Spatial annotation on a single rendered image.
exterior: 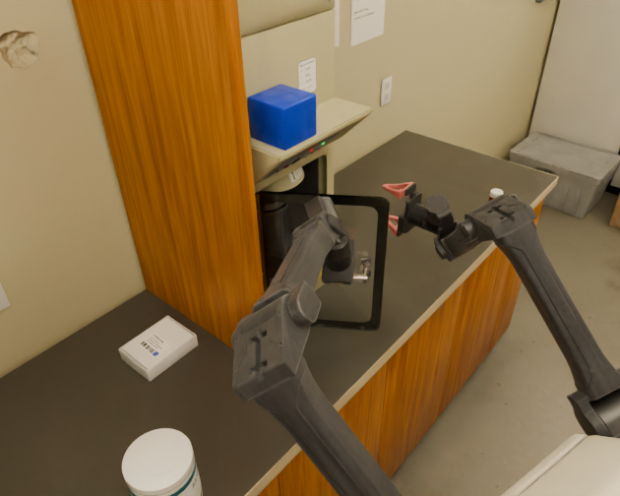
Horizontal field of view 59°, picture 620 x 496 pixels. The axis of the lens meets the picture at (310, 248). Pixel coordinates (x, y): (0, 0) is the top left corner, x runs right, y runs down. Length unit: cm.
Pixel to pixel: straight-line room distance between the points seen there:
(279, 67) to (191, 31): 24
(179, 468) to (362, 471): 49
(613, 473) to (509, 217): 41
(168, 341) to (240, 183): 55
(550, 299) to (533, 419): 170
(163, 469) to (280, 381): 53
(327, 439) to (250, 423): 67
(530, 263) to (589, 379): 21
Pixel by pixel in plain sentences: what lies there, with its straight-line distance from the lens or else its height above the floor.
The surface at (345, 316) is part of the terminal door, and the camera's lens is 141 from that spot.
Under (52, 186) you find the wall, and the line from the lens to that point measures 147.
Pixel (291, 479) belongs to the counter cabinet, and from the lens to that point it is 145.
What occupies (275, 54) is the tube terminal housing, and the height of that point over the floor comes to 166.
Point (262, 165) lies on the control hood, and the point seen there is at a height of 147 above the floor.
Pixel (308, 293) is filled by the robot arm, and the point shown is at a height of 154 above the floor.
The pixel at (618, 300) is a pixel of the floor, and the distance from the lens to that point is 339.
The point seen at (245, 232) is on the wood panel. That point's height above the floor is 136.
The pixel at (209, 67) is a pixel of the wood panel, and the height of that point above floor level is 169.
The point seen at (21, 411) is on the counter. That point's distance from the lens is 151.
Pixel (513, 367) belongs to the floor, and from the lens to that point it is 281.
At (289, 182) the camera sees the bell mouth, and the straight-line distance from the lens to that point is 137.
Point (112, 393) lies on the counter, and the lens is 146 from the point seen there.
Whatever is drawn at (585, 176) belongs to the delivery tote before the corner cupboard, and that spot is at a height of 31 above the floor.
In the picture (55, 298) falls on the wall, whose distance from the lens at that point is 161.
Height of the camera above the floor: 201
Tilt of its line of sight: 37 degrees down
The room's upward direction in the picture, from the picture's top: 1 degrees counter-clockwise
